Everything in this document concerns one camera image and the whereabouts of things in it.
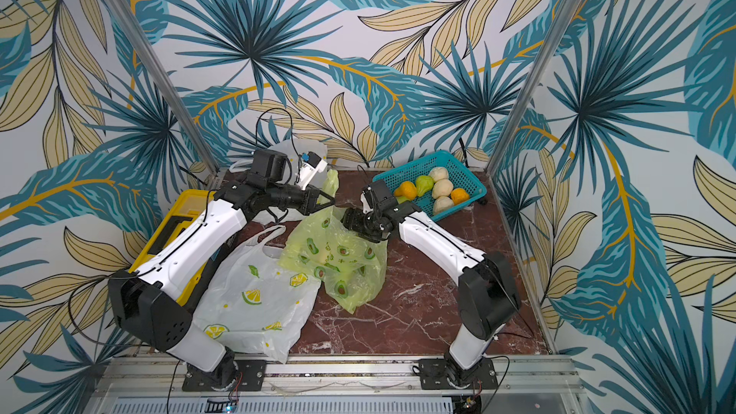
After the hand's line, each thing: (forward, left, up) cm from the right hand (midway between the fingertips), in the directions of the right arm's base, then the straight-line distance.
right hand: (347, 227), depth 83 cm
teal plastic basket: (+29, -42, -10) cm, 51 cm away
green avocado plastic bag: (-9, -1, -7) cm, 11 cm away
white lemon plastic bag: (-17, +28, -15) cm, 35 cm away
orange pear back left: (+21, -20, -8) cm, 30 cm away
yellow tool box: (+7, +48, +2) cm, 48 cm away
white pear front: (+16, -33, -11) cm, 38 cm away
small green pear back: (+26, -28, -11) cm, 40 cm away
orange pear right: (+20, -40, -11) cm, 46 cm away
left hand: (-1, +3, +12) cm, 12 cm away
